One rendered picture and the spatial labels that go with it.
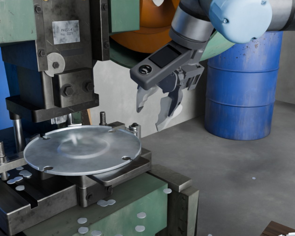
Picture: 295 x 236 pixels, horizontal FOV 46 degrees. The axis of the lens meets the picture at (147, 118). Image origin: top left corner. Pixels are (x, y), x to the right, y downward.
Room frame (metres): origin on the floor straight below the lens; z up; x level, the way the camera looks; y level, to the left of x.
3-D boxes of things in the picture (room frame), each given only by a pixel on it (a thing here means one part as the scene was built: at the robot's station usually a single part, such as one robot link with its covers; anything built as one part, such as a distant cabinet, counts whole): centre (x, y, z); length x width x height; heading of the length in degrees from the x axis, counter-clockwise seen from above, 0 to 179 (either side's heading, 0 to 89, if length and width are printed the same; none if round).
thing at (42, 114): (0.91, 0.25, 0.86); 0.20 x 0.16 x 0.05; 135
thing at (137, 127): (0.94, 0.04, 0.75); 0.03 x 0.03 x 0.10; 45
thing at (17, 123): (0.89, 0.35, 0.81); 0.02 x 0.02 x 0.14
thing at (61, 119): (0.90, 0.24, 0.84); 0.05 x 0.03 x 0.04; 135
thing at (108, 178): (0.78, 0.13, 0.72); 0.25 x 0.14 x 0.14; 45
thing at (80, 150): (0.81, 0.16, 0.78); 0.29 x 0.29 x 0.01
